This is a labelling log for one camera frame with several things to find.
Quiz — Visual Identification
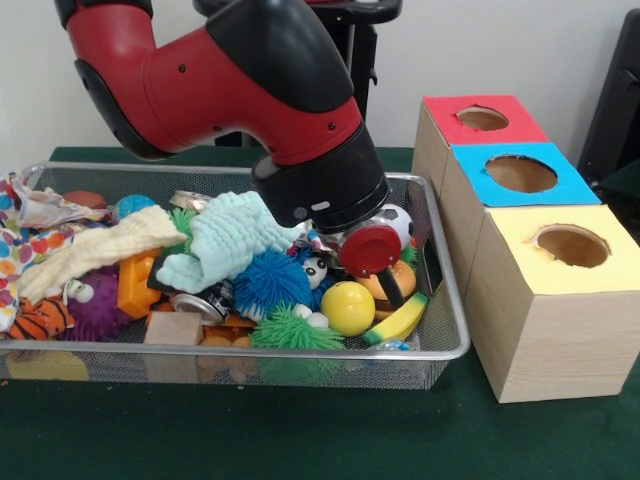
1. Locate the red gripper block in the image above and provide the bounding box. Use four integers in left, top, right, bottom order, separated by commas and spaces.
338, 222, 409, 307

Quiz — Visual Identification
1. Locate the wooden box with three holes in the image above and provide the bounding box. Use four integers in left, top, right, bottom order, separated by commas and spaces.
412, 95, 640, 405

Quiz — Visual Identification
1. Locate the shallow clear mesh bin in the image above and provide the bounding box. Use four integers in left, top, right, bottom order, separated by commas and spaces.
0, 162, 471, 389

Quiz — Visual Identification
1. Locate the wooden burger toy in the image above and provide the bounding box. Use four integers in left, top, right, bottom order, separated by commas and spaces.
358, 260, 419, 319

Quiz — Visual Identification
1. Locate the yellow banana toy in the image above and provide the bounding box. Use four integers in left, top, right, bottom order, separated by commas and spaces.
361, 291, 430, 347

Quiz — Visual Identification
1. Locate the yellow ball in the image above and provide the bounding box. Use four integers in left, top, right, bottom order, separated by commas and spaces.
321, 281, 376, 337

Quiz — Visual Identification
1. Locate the small soccer ball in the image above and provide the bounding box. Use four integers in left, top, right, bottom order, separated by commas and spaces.
382, 204, 415, 251

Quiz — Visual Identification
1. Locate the mint green knit cloth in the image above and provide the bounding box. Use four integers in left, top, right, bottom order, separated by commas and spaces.
155, 192, 306, 294

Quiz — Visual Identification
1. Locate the dark green tablecloth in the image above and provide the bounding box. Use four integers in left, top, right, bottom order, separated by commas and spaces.
0, 145, 640, 480

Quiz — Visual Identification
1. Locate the black drink can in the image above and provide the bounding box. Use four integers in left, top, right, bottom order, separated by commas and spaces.
170, 278, 238, 323

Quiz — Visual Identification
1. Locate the green spiky ball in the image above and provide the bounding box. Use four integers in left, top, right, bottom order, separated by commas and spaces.
167, 205, 197, 251

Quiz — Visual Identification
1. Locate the dark green side table cloth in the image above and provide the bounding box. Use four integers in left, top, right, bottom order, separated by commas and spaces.
598, 158, 640, 198

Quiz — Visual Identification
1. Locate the black floor stand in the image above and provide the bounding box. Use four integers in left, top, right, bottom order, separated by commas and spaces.
578, 8, 640, 191

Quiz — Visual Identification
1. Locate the cream cloth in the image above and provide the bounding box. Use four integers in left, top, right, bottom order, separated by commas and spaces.
17, 205, 188, 305

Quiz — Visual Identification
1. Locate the white plastic bag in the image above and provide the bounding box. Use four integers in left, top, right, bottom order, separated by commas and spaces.
0, 172, 71, 331

